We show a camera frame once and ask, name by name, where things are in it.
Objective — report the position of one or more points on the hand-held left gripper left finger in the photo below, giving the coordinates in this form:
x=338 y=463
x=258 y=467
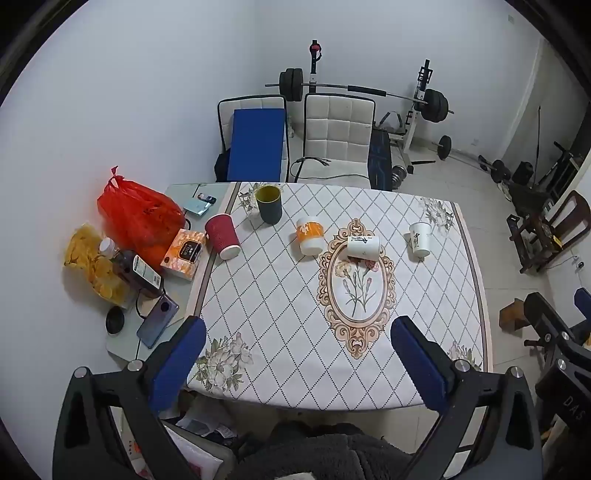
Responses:
x=181 y=357

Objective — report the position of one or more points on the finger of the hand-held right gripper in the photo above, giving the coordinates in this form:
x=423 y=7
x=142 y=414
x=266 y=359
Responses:
x=547 y=316
x=584 y=302

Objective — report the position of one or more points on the small dark device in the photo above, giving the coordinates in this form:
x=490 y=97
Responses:
x=207 y=199

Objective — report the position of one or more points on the floral diamond pattern tablecloth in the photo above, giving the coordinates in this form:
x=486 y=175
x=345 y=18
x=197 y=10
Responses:
x=286 y=314

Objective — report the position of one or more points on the purple smartphone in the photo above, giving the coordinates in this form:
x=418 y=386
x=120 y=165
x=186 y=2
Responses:
x=157 y=323

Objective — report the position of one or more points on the white padded chair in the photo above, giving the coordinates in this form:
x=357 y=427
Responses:
x=226 y=120
x=337 y=134

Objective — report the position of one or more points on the wooden block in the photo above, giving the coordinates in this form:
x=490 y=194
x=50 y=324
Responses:
x=513 y=316

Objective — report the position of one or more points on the dark green cup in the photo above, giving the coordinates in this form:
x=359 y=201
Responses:
x=269 y=207

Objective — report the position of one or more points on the light blue phone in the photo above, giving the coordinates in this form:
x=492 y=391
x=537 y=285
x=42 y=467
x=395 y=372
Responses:
x=197 y=207

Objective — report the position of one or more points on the pile of papers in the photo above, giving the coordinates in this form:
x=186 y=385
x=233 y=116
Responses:
x=203 y=420

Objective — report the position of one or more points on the brown bottle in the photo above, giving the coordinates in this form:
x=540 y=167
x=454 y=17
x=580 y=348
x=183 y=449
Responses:
x=127 y=267

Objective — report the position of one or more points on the orange and white cup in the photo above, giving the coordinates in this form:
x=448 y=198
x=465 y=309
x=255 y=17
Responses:
x=309 y=236

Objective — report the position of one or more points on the black bag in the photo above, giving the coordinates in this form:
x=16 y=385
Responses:
x=221 y=167

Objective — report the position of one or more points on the black dumbbells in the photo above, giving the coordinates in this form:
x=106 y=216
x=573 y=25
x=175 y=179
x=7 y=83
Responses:
x=498 y=170

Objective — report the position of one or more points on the person's dark fleece clothing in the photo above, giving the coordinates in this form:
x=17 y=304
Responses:
x=323 y=452

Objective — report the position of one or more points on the wooden chair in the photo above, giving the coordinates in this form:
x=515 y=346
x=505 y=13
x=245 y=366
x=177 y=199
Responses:
x=540 y=230

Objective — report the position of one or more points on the black barbell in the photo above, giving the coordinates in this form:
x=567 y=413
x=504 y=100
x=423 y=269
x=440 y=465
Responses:
x=436 y=106

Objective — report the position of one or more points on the orange tissue box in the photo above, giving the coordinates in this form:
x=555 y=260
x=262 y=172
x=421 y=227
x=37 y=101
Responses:
x=182 y=254

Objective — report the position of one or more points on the red ribbed paper cup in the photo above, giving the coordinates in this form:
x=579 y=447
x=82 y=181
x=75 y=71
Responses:
x=222 y=235

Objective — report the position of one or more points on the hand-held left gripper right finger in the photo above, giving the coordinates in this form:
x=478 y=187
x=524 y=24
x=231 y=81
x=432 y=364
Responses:
x=418 y=362

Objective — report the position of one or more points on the white plastic bag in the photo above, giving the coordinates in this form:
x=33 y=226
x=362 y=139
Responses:
x=203 y=461

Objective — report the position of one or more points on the small barbell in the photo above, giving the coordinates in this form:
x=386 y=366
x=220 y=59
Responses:
x=444 y=146

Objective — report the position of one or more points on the blue cushion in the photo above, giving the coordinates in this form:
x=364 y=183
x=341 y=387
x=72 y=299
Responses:
x=256 y=147

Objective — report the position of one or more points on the black kettlebell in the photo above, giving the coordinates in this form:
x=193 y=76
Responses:
x=524 y=173

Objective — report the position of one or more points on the red plastic bag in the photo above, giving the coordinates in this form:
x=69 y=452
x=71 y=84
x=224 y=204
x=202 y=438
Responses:
x=138 y=217

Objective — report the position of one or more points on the bag of yellow chips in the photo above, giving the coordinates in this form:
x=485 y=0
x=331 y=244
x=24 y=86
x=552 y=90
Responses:
x=87 y=258

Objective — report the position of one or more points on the white paper cup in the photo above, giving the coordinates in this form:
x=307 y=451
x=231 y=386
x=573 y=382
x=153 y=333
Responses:
x=362 y=248
x=420 y=240

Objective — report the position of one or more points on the weight bench rack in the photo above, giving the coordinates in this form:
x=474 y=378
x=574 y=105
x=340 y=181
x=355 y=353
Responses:
x=411 y=134

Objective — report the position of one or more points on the black round lid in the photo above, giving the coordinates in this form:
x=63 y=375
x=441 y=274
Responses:
x=115 y=320

